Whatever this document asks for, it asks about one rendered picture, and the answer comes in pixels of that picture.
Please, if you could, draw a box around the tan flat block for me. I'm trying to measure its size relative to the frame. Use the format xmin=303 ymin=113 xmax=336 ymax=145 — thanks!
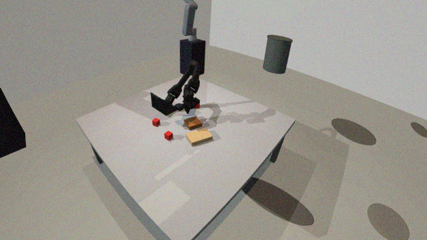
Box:
xmin=186 ymin=128 xmax=213 ymax=146

